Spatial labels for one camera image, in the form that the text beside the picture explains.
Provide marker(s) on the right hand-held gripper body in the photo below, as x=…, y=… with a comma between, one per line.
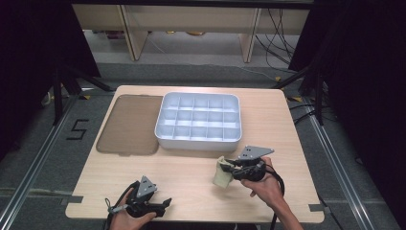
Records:
x=252, y=169

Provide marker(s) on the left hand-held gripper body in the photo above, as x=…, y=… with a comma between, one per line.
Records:
x=145, y=206

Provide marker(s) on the light green sock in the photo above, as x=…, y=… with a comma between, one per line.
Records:
x=221, y=179

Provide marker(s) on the white divided storage box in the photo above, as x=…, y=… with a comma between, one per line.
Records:
x=198, y=143

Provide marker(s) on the person's left hand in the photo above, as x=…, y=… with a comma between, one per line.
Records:
x=127, y=222

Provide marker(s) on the person's right hand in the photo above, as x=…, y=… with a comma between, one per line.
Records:
x=269, y=188

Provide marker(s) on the grey tape strip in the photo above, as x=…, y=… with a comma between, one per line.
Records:
x=316, y=207
x=72, y=200

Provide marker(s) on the translucent brown plastic lid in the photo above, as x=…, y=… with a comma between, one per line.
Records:
x=130, y=127

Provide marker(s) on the yellow tape piece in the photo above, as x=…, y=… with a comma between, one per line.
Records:
x=85, y=97
x=295, y=99

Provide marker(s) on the black metal stand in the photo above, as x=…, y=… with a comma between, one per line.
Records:
x=319, y=96
x=58, y=96

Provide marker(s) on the beige desk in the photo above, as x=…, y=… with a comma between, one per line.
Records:
x=191, y=19

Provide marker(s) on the black curtain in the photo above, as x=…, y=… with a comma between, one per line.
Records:
x=367, y=64
x=28, y=48

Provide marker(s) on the aluminium floor rail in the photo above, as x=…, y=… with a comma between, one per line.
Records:
x=335, y=166
x=38, y=163

